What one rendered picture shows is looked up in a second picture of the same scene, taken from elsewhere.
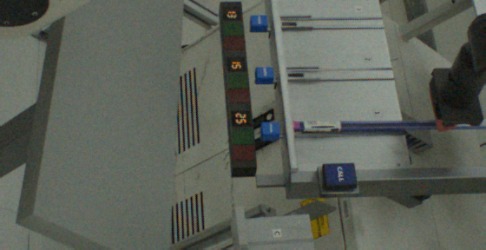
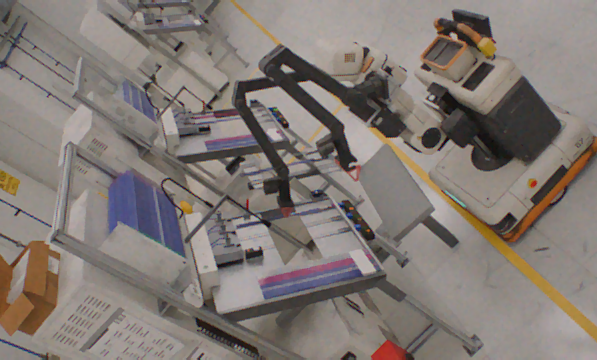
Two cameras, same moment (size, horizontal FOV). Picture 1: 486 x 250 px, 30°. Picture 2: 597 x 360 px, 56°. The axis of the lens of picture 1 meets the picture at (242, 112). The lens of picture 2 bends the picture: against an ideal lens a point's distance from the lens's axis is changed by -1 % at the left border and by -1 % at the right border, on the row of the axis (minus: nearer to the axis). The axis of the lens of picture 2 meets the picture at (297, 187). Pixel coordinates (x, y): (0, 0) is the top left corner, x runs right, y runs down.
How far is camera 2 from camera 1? 3.21 m
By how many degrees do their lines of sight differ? 93
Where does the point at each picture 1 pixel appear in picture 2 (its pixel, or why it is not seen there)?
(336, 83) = (324, 219)
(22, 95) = (458, 309)
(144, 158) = (372, 181)
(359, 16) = (321, 237)
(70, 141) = (389, 160)
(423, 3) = not seen: outside the picture
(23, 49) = (472, 324)
